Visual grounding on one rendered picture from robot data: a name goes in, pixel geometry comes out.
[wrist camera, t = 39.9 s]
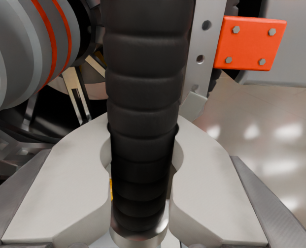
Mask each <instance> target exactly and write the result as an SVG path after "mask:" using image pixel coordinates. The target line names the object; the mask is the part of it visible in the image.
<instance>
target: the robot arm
mask: <svg viewBox="0 0 306 248"><path fill-rule="evenodd" d="M108 125H109V122H108V119H107V112H106V113H104V114H102V115H101V116H99V117H97V118H95V119H93V120H91V121H90V122H88V123H86V124H84V125H82V126H81V127H79V128H77V129H75V130H74V131H72V132H71V133H69V134H68V135H67V136H65V137H64V138H63V139H61V140H60V141H59V142H58V143H57V144H56V145H55V146H53V147H52V148H51V149H50V150H41V151H40V152H39V153H37V154H36V155H35V156H34V157H33V158H32V159H30V160H29V161H28V162H27V163H26V164H25V165H23V166H22V167H21V168H20V169H19V170H18V171H16V172H15V173H14V174H13V175H12V176H11V177H9V178H8V179H7V180H6V181H5V182H4V183H2V184H1V185H0V248H89V247H88V246H89V245H90V244H92V243H93V242H95V241H96V240H97V239H99V238H100V237H101V236H103V235H104V234H105V233H106V232H107V231H108V230H109V228H110V219H111V194H110V180H109V173H108V172H107V171H106V168H107V166H108V165H109V164H110V163H111V161H112V157H111V140H110V133H109V131H108ZM175 127H176V133H175V140H174V148H173V154H172V161H171V162H172V164H173V166H174V167H175V169H176V170H177V172H176V173H175V174H174V176H173V180H172V186H171V193H170V202H169V221H168V227H169V230H170V232H171V234H173V235H174V236H175V237H176V238H177V239H178V240H180V241H181V242H182V243H183V244H184V245H185V246H187V247H188V248H306V229H305V228H304V227H303V225H302V224H301V223H300V222H299V220H298V219H297V218H296V217H295V216H294V214H293V213H292V212H291V211H290V210H289V209H288V208H287V207H286V206H285V205H284V203H283V202H282V201H281V200H280V199H279V198H278V197H277V196H276V195H275V194H274V193H273V192H272V191H271V190H270V189H269V188H268V187H267V186H266V185H265V184H264V183H263V182H262V181H261V180H260V179H259V178H258V177H257V176H256V174H255V173H254V172H253V171H252V170H251V169H250V168H249V167H248V166H247V165H246V164H245V163H244V162H243V161H242V160H241V159H240V158H239V157H238V156H234V155H230V154H229V153H228V152H227V151H226V150H225V149H224V148H223V147H222V146H221V145H220V144H219V143H218V142H217V141H216V140H215V139H213V138H212V137H211V136H210V135H208V134H207V133H206V132H204V131H203V130H201V129H200V128H198V127H197V126H195V125H194V124H192V123H191V122H189V121H188V120H186V119H185V118H183V117H182V116H180V115H178V118H177V123H176V125H175Z"/></svg>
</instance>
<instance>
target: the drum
mask: <svg viewBox="0 0 306 248"><path fill-rule="evenodd" d="M79 47H80V29H79V24H78V21H77V18H76V15H75V13H74V11H73V9H72V7H71V5H70V4H69V2H68V1H67V0H0V111H1V110H3V109H8V108H12V107H15V106H17V105H19V104H21V103H23V102H24V101H26V100H27V99H28V98H30V97H31V96H32V95H34V94H35V93H37V92H38V91H39V90H41V89H42V88H43V87H44V86H46V85H47V84H48V83H49V82H51V81H52V80H54V79H55V78H57V77H58V76H59V75H60V74H61V73H63V72H64V71H65V70H66V69H68V68H69V67H70V66H71V65H72V63H73V62H74V61H75V59H76V57H77V55H78V52H79Z"/></svg>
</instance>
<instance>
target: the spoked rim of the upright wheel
mask: <svg viewBox="0 0 306 248"><path fill-rule="evenodd" d="M67 1H68V2H69V4H70V5H71V7H72V9H73V11H74V13H75V15H76V18H77V21H78V24H79V29H80V47H79V52H78V55H77V57H76V59H75V61H74V62H73V63H72V65H71V66H70V67H69V68H68V69H66V70H65V71H64V72H63V73H61V75H62V77H63V80H64V83H65V86H66V88H67V91H68V94H69V95H68V94H65V93H62V92H60V91H58V90H56V89H54V88H52V87H51V86H49V85H46V86H44V87H43V88H42V89H41V90H39V91H38V92H37V93H35V94H34V95H32V96H31V97H30V98H28V99H27V100H26V101H24V102H23V103H21V104H19V105H17V106H15V107H12V108H8V109H3V110H1V111H0V126H2V127H4V128H7V129H9V130H11V131H13V132H16V133H18V134H21V135H24V136H27V137H30V138H33V139H36V140H40V141H45V142H50V143H58V142H59V141H60V140H61V139H63V138H64V137H65V136H67V135H68V134H69V133H71V132H72V131H74V130H75V129H77V128H79V127H80V126H81V124H82V121H83V119H87V120H88V122H90V121H91V120H93V119H95V118H97V117H99V116H101V115H102V114H104V113H106V112H107V105H106V102H107V99H102V100H91V99H89V97H88V94H87V91H86V88H85V85H84V81H83V78H82V75H81V72H80V68H79V66H80V65H82V64H84V63H85V62H87V63H88V64H89V65H90V66H91V67H92V68H93V69H94V70H95V71H97V72H98V73H99V74H100V75H101V76H102V77H103V78H105V70H106V69H107V66H106V65H105V64H104V63H103V62H102V61H101V60H100V59H99V58H98V57H97V56H96V55H95V52H96V51H97V50H98V48H99V46H100V45H103V42H102V38H103V36H104V34H105V27H104V25H103V24H102V19H101V12H100V10H99V7H100V6H101V4H100V0H67ZM89 26H91V33H90V32H89V31H88V27H89ZM76 88H77V90H78V93H79V96H80V98H79V96H78V93H77V90H76Z"/></svg>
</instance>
